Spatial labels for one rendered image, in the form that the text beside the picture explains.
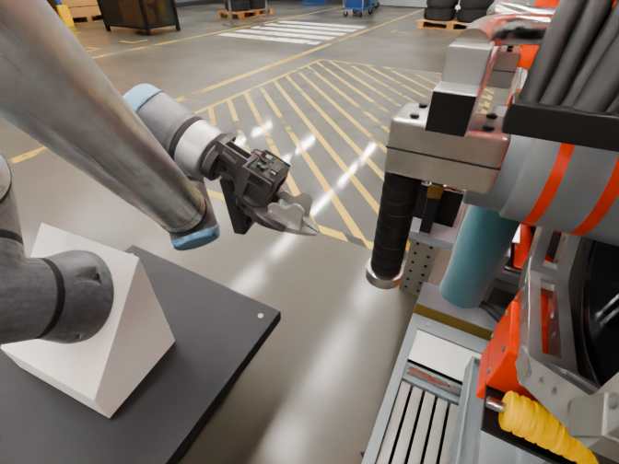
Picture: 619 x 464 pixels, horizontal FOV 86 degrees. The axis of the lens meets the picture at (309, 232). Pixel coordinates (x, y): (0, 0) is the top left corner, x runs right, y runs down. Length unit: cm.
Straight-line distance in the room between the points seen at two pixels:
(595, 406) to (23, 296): 74
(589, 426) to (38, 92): 50
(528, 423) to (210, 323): 71
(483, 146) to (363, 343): 104
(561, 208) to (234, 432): 98
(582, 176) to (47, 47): 48
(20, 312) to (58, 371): 23
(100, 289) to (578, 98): 75
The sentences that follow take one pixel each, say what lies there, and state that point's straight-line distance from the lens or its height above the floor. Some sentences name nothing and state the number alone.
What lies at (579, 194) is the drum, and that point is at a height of 86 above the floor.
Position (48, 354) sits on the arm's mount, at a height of 41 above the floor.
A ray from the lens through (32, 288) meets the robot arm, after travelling 72.
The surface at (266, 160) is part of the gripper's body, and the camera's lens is 54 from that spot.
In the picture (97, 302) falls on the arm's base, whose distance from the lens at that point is 77.
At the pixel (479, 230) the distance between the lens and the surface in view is 66.
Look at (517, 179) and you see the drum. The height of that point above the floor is 86.
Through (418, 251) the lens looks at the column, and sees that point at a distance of 129.
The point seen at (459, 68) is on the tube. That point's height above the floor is 99.
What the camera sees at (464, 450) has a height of 15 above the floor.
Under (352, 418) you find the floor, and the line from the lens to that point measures 114.
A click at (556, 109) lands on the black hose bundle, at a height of 98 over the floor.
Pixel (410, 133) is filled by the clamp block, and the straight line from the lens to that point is 29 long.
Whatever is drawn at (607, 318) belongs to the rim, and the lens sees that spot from 69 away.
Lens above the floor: 105
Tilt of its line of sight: 39 degrees down
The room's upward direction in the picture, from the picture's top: straight up
